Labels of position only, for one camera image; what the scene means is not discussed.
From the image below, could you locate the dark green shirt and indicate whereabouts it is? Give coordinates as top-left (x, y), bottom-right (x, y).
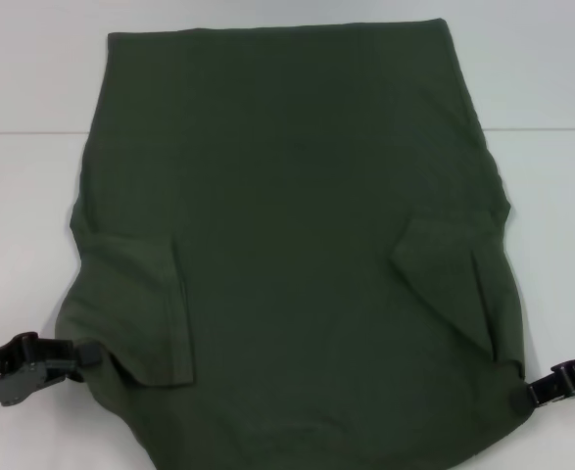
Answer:
top-left (54, 18), bottom-right (536, 470)

